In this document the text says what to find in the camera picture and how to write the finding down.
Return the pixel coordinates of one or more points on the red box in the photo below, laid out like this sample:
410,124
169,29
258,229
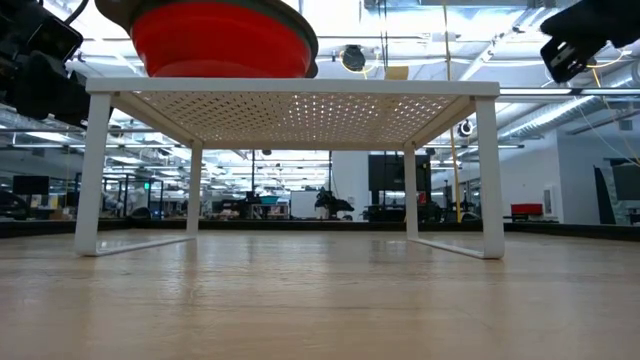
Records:
526,209

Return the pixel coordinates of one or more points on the white board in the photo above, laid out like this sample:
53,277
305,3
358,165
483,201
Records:
305,204

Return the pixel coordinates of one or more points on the red collapsible colander grey rim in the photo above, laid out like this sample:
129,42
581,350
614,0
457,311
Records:
220,45

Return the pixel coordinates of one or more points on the dark cabinet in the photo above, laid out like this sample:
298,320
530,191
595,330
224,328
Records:
617,190

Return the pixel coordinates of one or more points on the black machine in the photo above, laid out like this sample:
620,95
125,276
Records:
332,202

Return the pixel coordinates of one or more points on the small round black fixture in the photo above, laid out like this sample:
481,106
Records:
465,128

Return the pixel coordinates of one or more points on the large black screen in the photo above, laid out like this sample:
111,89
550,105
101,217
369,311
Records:
395,172

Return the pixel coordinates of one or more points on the white perforated metal shelf riser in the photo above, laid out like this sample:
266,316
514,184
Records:
295,86

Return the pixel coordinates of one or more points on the dark computer monitor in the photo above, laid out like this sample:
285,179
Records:
31,185

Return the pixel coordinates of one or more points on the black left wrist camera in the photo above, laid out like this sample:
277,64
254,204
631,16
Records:
55,37

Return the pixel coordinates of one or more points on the teal box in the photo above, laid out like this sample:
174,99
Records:
270,200

